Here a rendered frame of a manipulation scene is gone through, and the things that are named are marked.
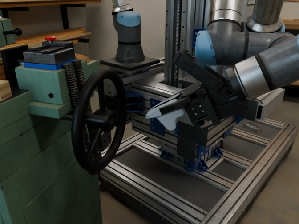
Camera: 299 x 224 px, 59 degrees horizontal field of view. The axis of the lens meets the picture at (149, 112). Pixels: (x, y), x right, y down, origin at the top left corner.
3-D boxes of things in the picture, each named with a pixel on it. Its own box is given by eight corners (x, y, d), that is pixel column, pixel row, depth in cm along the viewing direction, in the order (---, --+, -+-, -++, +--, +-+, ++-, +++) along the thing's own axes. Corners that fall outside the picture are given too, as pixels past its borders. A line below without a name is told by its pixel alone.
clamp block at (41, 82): (61, 106, 67) (56, 72, 64) (19, 100, 71) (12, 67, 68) (90, 88, 80) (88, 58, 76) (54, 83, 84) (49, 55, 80)
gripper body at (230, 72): (193, 134, 54) (252, 112, 49) (174, 98, 52) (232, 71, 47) (197, 119, 61) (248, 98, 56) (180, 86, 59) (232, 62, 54)
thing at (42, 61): (56, 70, 65) (53, 48, 63) (21, 66, 68) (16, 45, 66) (84, 58, 76) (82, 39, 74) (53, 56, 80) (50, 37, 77)
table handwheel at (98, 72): (137, 80, 87) (123, 167, 86) (84, 75, 93) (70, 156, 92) (95, 55, 60) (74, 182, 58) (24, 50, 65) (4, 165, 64)
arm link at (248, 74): (256, 59, 45) (252, 51, 53) (231, 70, 47) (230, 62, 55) (272, 96, 47) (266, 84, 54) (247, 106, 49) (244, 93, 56)
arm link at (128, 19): (119, 42, 126) (117, 12, 120) (115, 38, 138) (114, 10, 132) (143, 42, 128) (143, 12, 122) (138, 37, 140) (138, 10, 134)
